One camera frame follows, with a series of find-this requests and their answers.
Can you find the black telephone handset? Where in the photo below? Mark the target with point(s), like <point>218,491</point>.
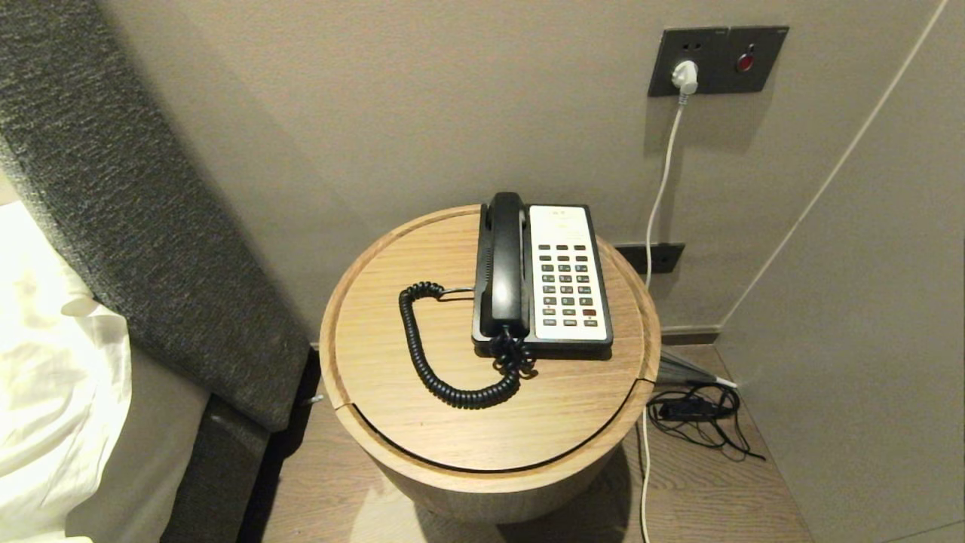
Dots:
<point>503,264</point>

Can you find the black telephone base white keypad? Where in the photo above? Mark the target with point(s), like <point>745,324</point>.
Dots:
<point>569,222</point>

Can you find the round wooden bedside table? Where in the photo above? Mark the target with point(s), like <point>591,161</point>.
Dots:
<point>490,437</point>

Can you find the small dark skirting socket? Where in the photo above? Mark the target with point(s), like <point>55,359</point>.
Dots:
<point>667,258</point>

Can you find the grey folded umbrella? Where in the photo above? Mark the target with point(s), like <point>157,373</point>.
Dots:
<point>678,369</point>

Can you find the white power plug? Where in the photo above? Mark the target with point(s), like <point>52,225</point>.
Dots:
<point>684,74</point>

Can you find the dark fabric bed base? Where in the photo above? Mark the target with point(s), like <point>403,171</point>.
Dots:
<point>219,467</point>

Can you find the grey fabric headboard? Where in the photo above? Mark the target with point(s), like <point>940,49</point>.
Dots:
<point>113,188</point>

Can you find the beige mattress side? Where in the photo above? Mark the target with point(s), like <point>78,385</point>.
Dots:
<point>143,452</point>

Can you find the white bed linen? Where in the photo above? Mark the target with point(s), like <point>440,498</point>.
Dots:
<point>53,377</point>

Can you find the dark wall socket plate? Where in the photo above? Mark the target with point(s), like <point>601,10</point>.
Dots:
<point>667,44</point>

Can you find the dark switch plate red button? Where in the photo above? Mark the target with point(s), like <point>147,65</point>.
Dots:
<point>765,44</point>

